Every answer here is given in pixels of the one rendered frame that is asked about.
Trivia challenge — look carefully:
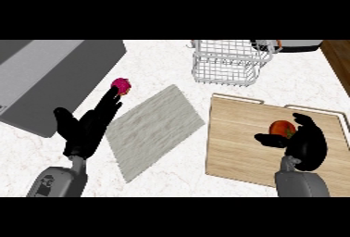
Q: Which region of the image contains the red tomato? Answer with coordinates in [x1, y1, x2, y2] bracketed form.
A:
[268, 119, 299, 139]

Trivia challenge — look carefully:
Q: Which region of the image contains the pale wooden tray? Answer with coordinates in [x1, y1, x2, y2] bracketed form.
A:
[204, 93, 350, 198]

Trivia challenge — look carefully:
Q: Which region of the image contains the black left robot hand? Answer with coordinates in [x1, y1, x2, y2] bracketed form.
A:
[52, 87, 125, 160]

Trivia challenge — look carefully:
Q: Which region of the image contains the brown wooden cabinet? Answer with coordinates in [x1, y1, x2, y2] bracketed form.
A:
[320, 40, 350, 91]

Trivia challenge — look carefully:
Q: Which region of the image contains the grey woven placemat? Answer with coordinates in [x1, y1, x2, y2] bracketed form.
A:
[104, 83, 207, 183]

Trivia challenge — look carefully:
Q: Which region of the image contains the pink cupcake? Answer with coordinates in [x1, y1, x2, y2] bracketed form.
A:
[111, 77, 133, 96]

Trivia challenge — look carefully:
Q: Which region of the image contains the white wire tiered basket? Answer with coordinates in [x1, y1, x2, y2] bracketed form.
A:
[187, 40, 277, 88]

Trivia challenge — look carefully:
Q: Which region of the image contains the large grey appliance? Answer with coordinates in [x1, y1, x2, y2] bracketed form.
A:
[0, 40, 129, 139]

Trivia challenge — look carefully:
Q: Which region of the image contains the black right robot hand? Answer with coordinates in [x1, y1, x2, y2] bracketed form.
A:
[253, 112, 330, 172]

